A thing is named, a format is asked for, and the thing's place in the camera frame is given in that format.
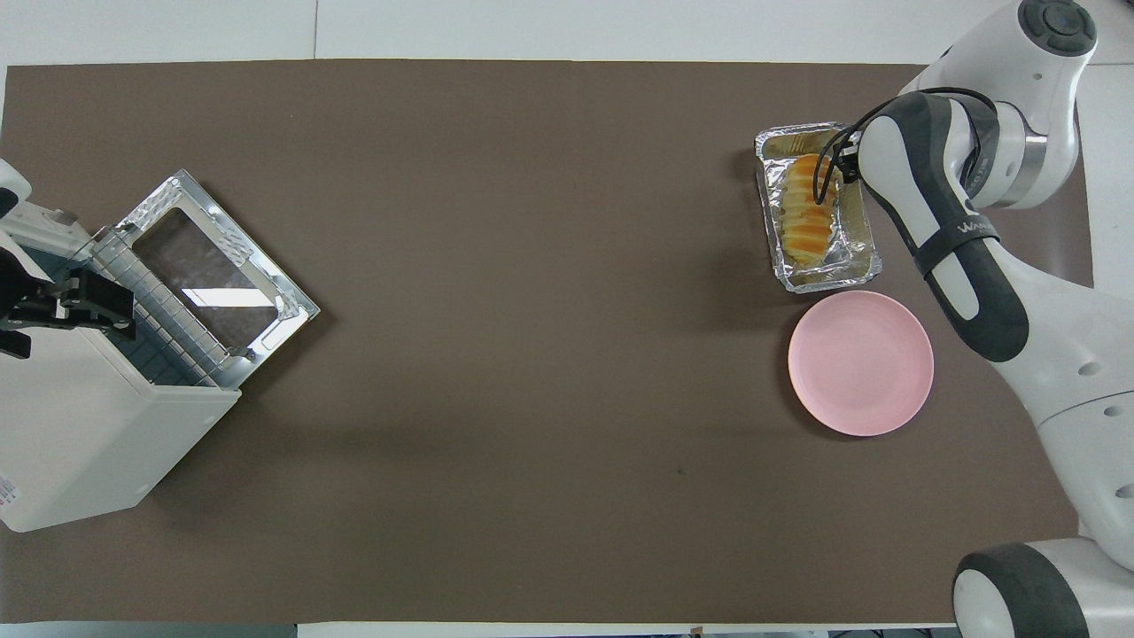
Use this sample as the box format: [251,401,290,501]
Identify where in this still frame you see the sliced golden bread loaf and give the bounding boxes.
[784,153,843,268]

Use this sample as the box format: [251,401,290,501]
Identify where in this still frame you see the pink round plate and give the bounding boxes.
[788,290,935,437]

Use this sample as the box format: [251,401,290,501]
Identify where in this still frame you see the glass oven door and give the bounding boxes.
[115,168,321,391]

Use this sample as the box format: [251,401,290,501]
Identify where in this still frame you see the cream toaster oven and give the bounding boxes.
[0,239,242,533]

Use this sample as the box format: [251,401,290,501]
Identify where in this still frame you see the aluminium foil tray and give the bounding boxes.
[754,122,883,294]

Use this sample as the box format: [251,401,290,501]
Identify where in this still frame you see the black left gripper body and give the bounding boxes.
[0,251,89,336]

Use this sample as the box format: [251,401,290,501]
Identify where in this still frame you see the brown table mat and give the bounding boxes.
[0,60,1099,624]

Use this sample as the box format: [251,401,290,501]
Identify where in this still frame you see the metal oven wire rack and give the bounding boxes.
[89,226,242,391]

